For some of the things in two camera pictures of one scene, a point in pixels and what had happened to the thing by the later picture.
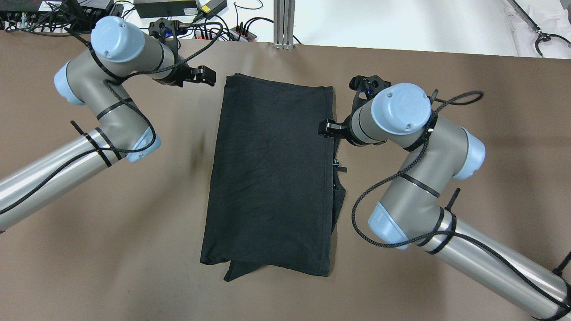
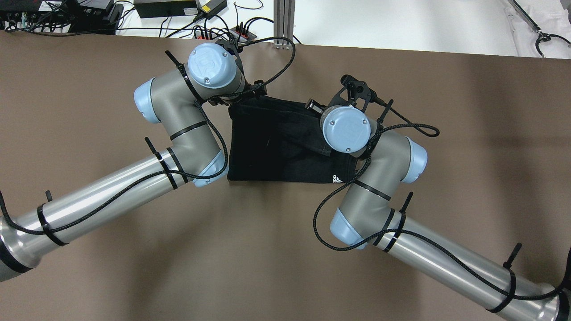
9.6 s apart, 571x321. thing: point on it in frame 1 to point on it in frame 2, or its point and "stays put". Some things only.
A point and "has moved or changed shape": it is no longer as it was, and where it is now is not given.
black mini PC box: x=149 y=9 stays put
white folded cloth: x=550 y=19 stays put
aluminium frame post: x=284 y=18 stays put
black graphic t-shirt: x=274 y=196 has moved or changed shape
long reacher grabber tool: x=542 y=36 stays put
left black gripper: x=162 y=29 to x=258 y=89
